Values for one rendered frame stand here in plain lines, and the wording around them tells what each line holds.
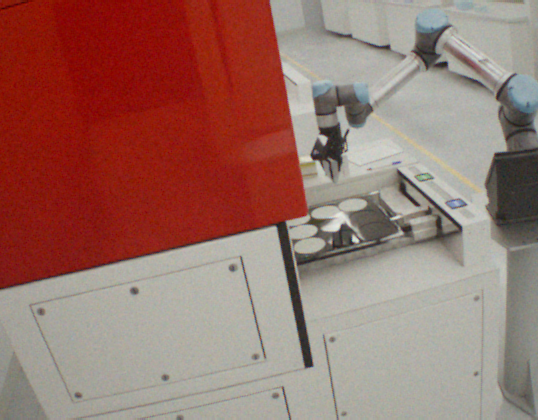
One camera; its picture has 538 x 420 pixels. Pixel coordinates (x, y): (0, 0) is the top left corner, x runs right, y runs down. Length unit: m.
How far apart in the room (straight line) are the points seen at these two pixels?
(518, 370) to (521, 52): 4.57
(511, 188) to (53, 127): 1.43
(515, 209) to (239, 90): 1.16
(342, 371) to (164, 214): 0.80
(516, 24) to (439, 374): 4.97
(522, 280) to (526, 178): 0.40
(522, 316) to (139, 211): 1.52
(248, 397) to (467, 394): 0.83
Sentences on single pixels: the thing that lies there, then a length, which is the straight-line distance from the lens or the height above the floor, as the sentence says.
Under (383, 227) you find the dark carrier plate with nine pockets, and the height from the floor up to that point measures 0.90.
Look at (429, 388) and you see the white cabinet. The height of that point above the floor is 0.44.
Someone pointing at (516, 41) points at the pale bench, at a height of 0.64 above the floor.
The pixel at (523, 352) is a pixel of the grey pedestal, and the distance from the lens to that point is 2.38.
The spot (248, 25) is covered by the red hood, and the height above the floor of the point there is 1.65.
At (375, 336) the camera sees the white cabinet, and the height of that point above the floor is 0.71.
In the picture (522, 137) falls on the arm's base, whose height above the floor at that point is 1.09.
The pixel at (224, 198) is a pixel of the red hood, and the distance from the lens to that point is 1.24.
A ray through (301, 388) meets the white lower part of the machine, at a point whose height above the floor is 0.76.
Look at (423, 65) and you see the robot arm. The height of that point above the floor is 1.32.
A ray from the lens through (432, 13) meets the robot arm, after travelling 2.13.
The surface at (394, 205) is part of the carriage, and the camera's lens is 2.10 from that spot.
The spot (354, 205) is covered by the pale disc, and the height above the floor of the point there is 0.90.
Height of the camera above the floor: 1.76
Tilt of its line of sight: 23 degrees down
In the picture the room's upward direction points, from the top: 12 degrees counter-clockwise
